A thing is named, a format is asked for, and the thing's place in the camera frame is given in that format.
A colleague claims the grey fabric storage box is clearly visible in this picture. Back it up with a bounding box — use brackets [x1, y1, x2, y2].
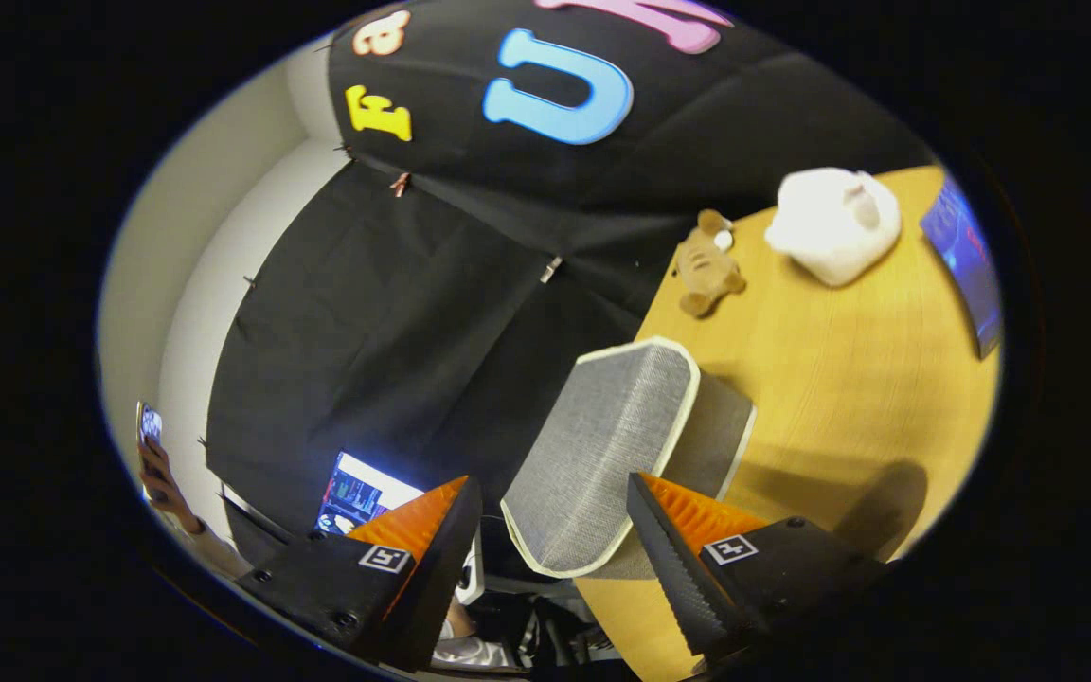
[500, 336, 757, 581]

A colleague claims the laptop screen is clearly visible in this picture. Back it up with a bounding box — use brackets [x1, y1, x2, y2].
[316, 451, 425, 536]

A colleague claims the brown plush toy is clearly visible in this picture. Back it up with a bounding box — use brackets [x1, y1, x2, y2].
[673, 209, 747, 318]

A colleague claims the blue book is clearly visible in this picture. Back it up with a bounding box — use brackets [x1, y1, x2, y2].
[920, 175, 1003, 361]

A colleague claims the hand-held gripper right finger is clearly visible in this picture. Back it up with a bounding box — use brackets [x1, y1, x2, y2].
[626, 472, 887, 664]

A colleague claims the black backdrop cloth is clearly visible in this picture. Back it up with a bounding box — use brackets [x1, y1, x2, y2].
[205, 0, 935, 607]

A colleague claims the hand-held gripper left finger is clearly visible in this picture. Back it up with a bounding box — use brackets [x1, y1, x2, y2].
[238, 476, 485, 673]

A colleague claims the white plush toy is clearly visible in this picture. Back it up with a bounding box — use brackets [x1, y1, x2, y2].
[763, 168, 903, 288]

